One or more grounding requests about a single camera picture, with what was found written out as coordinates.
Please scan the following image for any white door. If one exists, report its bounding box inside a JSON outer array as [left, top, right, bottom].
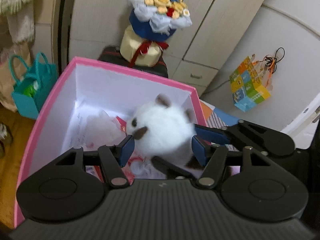
[[282, 94, 320, 149]]

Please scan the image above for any cream knitted cardigan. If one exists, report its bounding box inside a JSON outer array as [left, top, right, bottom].
[[1, 0, 35, 43]]

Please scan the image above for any pair of grey sneakers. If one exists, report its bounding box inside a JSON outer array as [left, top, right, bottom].
[[0, 122, 13, 158]]

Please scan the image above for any beige wardrobe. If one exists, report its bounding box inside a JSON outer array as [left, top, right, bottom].
[[67, 0, 276, 98]]

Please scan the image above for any white plush toy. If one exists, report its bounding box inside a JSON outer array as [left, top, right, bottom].
[[126, 94, 203, 170]]

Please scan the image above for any red paper card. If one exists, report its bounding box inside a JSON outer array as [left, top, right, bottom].
[[84, 112, 153, 184]]

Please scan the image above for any flower bouquet blue wrap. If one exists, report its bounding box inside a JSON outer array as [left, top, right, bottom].
[[120, 0, 192, 68]]

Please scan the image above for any pink storage box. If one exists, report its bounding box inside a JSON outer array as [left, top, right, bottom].
[[14, 57, 206, 225]]

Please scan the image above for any colourful hanging paper bag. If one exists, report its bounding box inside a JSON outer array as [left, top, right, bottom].
[[229, 47, 285, 112]]

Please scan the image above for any teal gift bag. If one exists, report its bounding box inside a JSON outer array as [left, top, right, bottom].
[[9, 52, 58, 120]]

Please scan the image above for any colourful patterned tablecloth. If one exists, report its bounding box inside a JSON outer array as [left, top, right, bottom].
[[199, 100, 241, 153]]

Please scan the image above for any brown paper bag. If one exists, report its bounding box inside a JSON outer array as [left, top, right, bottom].
[[0, 42, 31, 112]]

